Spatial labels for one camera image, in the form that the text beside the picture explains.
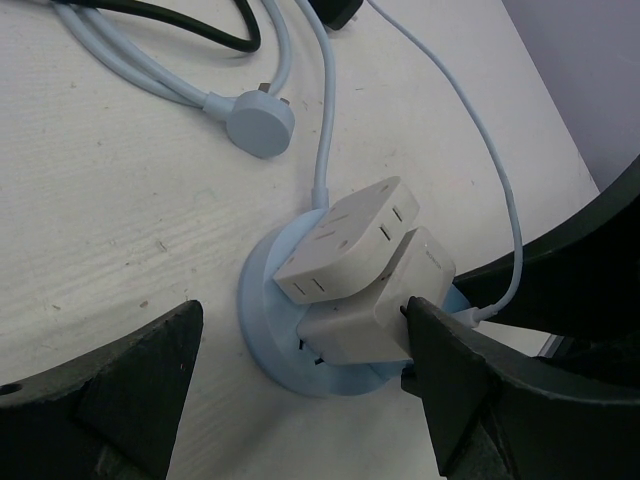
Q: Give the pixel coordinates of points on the round light blue socket hub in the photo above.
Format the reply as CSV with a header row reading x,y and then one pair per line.
x,y
269,319

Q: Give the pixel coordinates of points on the white Honor USB charger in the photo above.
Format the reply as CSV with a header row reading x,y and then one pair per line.
x,y
369,327

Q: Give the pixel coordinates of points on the white square multi-outlet adapter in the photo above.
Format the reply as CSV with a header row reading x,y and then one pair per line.
x,y
351,244

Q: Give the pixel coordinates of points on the light blue round plug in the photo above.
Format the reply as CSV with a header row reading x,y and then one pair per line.
x,y
261,124

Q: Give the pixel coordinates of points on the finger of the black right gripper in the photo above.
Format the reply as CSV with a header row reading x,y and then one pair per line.
x,y
580,281

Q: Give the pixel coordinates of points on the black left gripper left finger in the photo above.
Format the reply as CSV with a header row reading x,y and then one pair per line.
x,y
112,413

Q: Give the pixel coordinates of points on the black plug head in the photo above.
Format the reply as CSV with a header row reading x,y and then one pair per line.
x,y
335,14

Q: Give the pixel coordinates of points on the aluminium rail table edge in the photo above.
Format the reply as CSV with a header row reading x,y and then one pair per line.
x,y
556,346

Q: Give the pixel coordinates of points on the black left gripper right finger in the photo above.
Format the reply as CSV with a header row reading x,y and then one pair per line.
x,y
495,413

